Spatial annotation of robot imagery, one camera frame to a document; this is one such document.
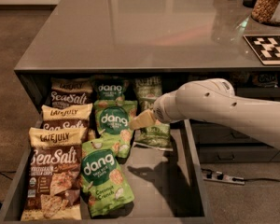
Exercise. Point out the grey lower drawer with handle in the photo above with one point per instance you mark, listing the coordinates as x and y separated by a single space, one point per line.
208 133

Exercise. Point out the middle green Dang bag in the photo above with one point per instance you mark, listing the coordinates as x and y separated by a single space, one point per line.
112 122

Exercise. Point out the middle Late July chip bag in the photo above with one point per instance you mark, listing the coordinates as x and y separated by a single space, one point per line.
74 116

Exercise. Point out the grey drawer with handle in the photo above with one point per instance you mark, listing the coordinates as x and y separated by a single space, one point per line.
237 154
208 133

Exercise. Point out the late july chip bag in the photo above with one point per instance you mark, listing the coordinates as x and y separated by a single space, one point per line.
74 116
53 183
67 92

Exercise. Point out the green jalapeno chip bag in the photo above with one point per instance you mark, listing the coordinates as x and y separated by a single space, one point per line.
156 136
148 87

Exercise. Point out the black white fiducial marker tile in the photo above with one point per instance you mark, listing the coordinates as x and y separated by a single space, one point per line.
266 48

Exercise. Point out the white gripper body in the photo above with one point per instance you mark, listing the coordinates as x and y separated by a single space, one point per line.
163 110

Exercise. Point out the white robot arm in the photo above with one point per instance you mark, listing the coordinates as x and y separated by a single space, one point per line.
214 100

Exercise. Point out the green dang bag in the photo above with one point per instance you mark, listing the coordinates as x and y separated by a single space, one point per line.
112 122
102 181
111 90

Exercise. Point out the front Late July chip bag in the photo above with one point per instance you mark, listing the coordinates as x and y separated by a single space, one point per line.
53 183

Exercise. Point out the open grey top drawer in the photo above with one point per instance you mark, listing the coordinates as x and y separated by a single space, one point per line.
168 188

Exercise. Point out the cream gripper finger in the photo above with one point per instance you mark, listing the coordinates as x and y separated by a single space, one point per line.
143 120

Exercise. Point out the back Late July chip bag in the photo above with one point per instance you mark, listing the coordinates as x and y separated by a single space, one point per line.
67 92

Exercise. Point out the back green Dang bag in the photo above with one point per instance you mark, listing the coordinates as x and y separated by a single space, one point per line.
111 90

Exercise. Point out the grey bottom drawer with handle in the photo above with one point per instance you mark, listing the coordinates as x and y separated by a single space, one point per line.
237 154

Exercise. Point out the front green Dang bag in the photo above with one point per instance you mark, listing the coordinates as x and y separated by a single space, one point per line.
102 181

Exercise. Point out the white power strip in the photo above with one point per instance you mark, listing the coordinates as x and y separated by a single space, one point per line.
222 178

